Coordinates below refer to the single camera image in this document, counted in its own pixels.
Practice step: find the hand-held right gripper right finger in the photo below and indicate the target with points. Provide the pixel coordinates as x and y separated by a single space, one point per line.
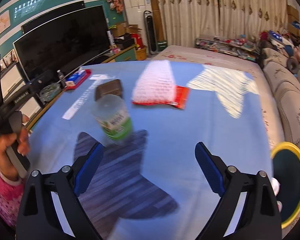
210 170

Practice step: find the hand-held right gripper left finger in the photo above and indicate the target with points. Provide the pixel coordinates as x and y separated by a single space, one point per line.
87 170

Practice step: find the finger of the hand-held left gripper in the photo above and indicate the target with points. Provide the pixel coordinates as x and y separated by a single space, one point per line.
27 90

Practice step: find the clear bottle green label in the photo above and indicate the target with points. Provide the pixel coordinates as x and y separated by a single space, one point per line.
112 120

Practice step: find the yellow trash bin black bag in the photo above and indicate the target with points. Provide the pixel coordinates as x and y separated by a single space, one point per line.
288 185

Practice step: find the person's left forearm pink sleeve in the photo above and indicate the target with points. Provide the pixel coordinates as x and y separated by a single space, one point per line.
5 200

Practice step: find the person's left hand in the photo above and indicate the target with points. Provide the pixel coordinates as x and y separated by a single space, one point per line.
2 150

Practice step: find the white television cabinet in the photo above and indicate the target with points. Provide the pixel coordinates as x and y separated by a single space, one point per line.
17 80

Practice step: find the glass ashtray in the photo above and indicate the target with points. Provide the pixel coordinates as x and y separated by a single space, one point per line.
50 92

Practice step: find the small dark bottle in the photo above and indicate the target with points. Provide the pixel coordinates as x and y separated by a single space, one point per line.
60 78

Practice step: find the red tray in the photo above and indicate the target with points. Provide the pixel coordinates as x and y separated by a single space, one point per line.
76 85

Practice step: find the blue wet wipes pack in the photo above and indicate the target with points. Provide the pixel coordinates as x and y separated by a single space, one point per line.
75 76

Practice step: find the long white paper strip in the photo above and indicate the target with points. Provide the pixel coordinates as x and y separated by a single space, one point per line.
80 103

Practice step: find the large black television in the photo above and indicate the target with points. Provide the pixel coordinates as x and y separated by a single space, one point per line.
62 45

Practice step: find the small white paper sheet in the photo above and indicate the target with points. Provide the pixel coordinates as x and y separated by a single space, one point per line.
101 77

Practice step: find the red snack wrapper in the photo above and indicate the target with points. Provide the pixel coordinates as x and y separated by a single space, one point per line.
181 97

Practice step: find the brown wallet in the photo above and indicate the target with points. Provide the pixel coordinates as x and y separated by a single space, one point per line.
109 88

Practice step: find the white foam fruit net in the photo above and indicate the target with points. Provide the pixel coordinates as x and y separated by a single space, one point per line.
155 82

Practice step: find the beige embroidered sofa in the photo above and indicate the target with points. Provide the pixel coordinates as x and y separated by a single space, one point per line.
287 100

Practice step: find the cardboard boxes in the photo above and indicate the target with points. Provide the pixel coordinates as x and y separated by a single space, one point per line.
123 28

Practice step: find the yellow basket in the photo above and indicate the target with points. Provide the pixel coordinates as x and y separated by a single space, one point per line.
141 53

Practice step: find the red canister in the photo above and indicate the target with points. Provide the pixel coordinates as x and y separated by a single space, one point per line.
137 40

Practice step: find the cluttered low glass table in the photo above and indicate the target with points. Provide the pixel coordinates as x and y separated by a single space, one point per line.
227 46

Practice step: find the black tower fan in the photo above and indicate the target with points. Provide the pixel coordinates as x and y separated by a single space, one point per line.
151 32

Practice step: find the white standing air conditioner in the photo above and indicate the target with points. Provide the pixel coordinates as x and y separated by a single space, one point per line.
135 0

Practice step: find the pile of clothes and toys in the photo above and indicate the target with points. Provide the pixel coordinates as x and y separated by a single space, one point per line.
285 40

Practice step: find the beige patterned curtains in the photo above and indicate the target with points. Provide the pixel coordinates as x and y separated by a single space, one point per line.
202 10

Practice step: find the black wall screen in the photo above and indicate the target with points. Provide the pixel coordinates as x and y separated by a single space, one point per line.
52 15

